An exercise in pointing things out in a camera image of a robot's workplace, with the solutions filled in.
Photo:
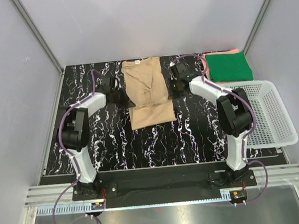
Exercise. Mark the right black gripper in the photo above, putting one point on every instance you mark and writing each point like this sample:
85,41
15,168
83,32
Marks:
176,96

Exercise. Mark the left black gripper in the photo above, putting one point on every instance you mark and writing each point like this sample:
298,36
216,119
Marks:
126,102

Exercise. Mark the beige t shirt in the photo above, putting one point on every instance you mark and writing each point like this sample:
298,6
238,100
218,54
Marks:
146,88

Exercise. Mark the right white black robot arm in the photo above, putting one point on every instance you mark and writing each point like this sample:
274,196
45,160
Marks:
235,115

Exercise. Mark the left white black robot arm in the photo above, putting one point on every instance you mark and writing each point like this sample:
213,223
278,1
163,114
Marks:
73,130

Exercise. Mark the pink folded t shirt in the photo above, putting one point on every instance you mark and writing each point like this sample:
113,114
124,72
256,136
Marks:
203,60

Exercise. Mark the cream folded t shirt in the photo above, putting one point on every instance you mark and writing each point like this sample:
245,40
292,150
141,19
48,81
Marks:
221,83

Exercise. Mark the green folded t shirt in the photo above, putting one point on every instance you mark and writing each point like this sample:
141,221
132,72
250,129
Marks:
229,67

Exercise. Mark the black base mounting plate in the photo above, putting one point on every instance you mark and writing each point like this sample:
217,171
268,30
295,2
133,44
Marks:
172,181

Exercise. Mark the white plastic mesh basket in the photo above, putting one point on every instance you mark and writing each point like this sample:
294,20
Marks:
274,127

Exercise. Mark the left small circuit board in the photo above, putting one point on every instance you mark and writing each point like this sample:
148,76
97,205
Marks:
98,205

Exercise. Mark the small circuit board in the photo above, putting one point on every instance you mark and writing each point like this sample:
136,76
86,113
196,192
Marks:
239,194
98,205

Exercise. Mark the right small circuit board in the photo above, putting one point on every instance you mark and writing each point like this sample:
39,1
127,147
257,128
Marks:
239,194

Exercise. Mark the left aluminium frame post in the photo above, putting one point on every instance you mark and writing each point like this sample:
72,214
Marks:
36,33

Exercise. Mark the aluminium frame post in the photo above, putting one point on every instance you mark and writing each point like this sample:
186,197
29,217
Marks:
36,33
256,25

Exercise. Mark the aluminium rail profile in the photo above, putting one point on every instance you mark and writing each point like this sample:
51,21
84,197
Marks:
44,194

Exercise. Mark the right aluminium frame post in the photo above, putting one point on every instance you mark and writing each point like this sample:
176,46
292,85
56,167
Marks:
256,25

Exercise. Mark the grey slotted cable duct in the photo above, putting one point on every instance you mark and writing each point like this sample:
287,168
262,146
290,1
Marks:
136,203

